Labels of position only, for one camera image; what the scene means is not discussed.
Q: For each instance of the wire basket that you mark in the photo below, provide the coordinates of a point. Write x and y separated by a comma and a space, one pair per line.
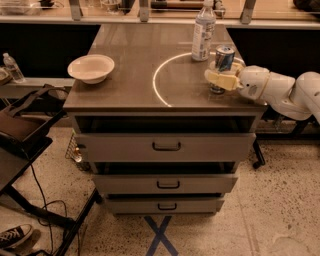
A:
73, 153

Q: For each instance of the redbull can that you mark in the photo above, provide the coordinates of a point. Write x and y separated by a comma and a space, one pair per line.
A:
224, 57

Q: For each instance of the top grey drawer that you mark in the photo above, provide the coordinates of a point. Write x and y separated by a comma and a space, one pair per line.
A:
133, 147

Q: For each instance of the grey drawer cabinet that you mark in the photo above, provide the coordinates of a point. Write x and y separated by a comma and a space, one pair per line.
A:
156, 87

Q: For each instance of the clear plastic water bottle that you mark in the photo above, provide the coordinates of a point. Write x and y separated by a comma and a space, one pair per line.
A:
203, 32

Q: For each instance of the black sneaker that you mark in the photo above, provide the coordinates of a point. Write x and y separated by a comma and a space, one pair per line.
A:
15, 236

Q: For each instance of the black cart with bag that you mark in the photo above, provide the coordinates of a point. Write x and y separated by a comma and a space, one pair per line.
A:
23, 140

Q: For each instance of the white paper bowl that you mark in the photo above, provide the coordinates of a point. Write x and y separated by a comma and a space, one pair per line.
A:
91, 69

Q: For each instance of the grey drawer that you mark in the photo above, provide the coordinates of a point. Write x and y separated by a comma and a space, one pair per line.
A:
133, 147
164, 205
164, 184

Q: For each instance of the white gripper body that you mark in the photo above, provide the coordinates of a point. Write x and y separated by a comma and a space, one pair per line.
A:
253, 83

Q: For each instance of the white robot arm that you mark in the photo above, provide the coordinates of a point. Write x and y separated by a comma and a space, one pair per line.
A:
297, 99

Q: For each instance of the middle grey drawer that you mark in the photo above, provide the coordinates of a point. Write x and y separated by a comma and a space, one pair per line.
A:
164, 184

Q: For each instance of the small water bottle on ledge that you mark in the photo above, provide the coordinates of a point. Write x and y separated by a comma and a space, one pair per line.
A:
13, 68

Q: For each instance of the bottom grey drawer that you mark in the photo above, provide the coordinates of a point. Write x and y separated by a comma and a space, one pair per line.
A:
164, 205

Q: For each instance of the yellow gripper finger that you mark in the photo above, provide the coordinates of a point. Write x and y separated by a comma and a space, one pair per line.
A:
234, 69
225, 80

